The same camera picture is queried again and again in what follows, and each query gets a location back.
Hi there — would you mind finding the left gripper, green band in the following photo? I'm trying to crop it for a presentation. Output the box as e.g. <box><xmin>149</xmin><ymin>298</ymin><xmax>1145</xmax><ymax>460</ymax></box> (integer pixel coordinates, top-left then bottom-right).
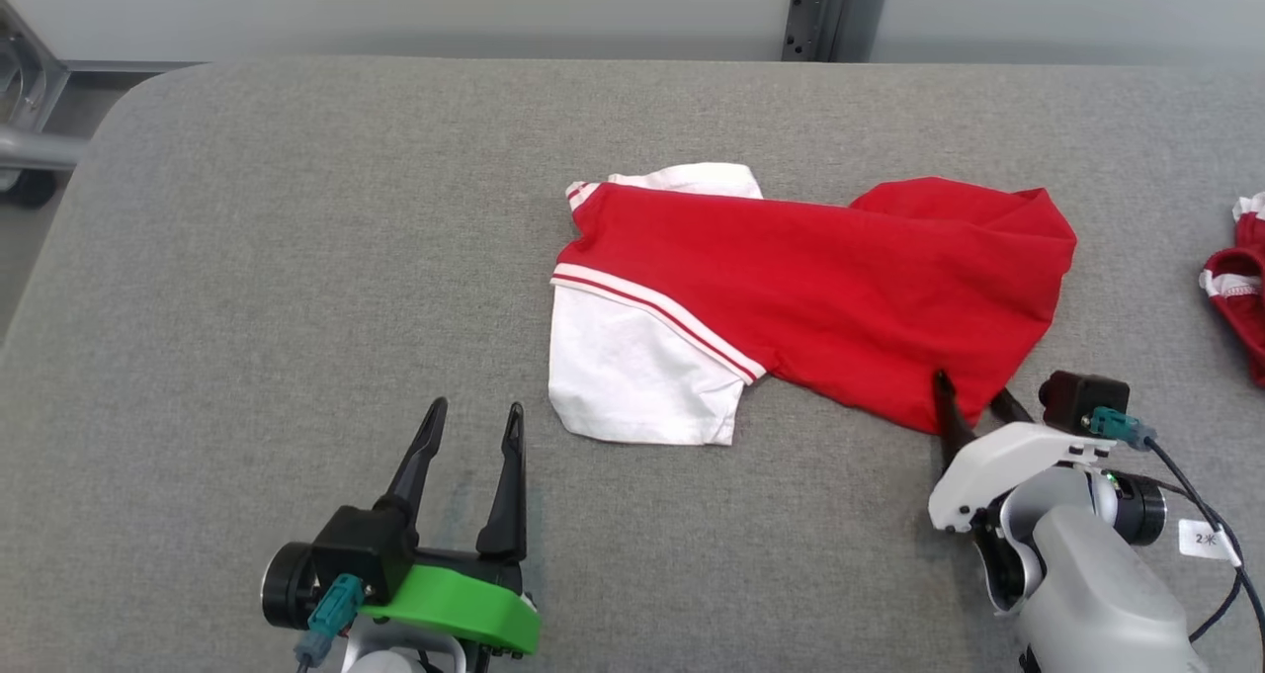
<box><xmin>361</xmin><ymin>398</ymin><xmax>542</xmax><ymax>656</ymax></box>

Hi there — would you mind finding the right gripper, white band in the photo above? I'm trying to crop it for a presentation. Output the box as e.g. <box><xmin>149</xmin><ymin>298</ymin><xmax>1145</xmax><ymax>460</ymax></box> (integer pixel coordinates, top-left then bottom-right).
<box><xmin>927</xmin><ymin>370</ymin><xmax>1118</xmax><ymax>536</ymax></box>

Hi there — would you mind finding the red shirt with white sleeves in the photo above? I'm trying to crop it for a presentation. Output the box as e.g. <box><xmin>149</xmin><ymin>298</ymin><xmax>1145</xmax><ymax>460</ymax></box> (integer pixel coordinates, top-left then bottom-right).
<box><xmin>547</xmin><ymin>162</ymin><xmax>1078</xmax><ymax>447</ymax></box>

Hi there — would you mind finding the red and white basketball jersey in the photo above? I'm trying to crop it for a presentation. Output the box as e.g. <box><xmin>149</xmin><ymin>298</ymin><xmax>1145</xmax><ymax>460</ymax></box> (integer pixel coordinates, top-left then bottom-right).
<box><xmin>1199</xmin><ymin>192</ymin><xmax>1265</xmax><ymax>387</ymax></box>

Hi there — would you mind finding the right teal cable connector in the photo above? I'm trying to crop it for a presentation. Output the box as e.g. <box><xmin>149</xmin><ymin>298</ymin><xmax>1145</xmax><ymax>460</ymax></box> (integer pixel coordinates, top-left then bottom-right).
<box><xmin>1087</xmin><ymin>406</ymin><xmax>1157</xmax><ymax>453</ymax></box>

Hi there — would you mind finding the teal cable connector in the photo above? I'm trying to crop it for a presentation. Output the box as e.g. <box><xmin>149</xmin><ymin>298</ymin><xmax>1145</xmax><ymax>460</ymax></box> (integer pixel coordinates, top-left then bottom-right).
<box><xmin>295</xmin><ymin>572</ymin><xmax>367</xmax><ymax>670</ymax></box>
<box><xmin>1087</xmin><ymin>406</ymin><xmax>1157</xmax><ymax>453</ymax></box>

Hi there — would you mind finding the left teal cable connector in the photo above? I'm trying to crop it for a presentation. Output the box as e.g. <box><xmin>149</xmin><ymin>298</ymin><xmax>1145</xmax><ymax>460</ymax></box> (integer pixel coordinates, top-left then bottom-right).
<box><xmin>295</xmin><ymin>572</ymin><xmax>367</xmax><ymax>670</ymax></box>

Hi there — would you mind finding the black camera cable with tag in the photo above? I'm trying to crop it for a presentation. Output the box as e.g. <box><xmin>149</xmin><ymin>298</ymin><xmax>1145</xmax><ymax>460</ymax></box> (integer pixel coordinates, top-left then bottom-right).
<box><xmin>1146</xmin><ymin>440</ymin><xmax>1265</xmax><ymax>644</ymax></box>

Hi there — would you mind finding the white cable label tag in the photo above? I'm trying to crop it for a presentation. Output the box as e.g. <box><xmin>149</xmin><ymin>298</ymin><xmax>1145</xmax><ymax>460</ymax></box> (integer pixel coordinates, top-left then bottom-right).
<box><xmin>1178</xmin><ymin>518</ymin><xmax>1242</xmax><ymax>567</ymax></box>

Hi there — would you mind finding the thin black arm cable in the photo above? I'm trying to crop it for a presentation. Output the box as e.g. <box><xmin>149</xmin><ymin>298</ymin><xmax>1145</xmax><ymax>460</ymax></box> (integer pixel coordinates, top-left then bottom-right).
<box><xmin>1117</xmin><ymin>470</ymin><xmax>1248</xmax><ymax>646</ymax></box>

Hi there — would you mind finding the grey metal post with bracket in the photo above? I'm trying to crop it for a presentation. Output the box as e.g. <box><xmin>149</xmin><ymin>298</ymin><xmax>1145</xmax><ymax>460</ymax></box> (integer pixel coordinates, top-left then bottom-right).
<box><xmin>781</xmin><ymin>0</ymin><xmax>890</xmax><ymax>63</ymax></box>

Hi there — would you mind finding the grey metal cart frame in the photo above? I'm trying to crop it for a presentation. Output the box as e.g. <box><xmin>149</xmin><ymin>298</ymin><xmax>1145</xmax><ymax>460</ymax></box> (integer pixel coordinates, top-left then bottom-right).
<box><xmin>0</xmin><ymin>0</ymin><xmax>199</xmax><ymax>210</ymax></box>

